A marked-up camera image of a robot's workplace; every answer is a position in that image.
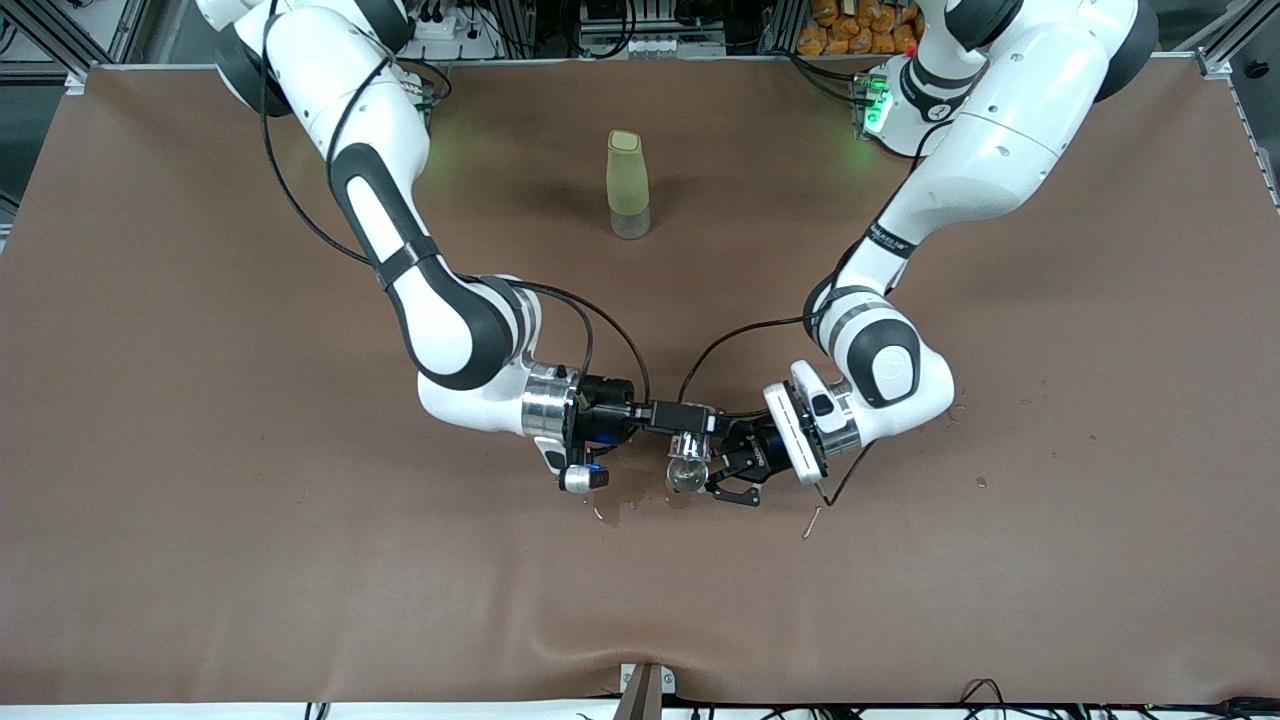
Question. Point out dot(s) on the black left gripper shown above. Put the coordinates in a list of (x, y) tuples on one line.
[(762, 452)]

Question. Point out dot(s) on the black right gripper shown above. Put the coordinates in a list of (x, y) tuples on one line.
[(603, 416)]

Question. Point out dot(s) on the small clear glass cup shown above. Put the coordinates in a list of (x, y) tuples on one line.
[(688, 448)]

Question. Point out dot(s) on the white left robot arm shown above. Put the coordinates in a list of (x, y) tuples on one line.
[(1000, 150)]

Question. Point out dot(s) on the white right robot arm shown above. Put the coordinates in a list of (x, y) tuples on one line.
[(450, 320)]

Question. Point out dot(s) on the large brown liquid puddle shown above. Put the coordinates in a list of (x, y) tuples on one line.
[(630, 485)]

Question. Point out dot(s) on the small wooden stick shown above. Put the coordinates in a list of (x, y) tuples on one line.
[(812, 522)]

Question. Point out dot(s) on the green bottle with clear base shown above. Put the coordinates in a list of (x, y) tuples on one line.
[(628, 180)]

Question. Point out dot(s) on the long white power strip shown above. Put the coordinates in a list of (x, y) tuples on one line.
[(650, 47)]

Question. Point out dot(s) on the brown table mat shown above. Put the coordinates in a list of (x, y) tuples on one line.
[(300, 450)]

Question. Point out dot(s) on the orange packaged snacks pile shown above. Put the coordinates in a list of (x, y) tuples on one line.
[(850, 30)]

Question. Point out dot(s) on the white power strip with plugs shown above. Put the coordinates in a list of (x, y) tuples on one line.
[(460, 45)]

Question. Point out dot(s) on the metal table edge bracket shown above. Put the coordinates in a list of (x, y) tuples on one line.
[(645, 690)]

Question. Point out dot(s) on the aluminium frame beam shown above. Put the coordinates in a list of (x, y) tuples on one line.
[(1215, 62), (128, 25)]

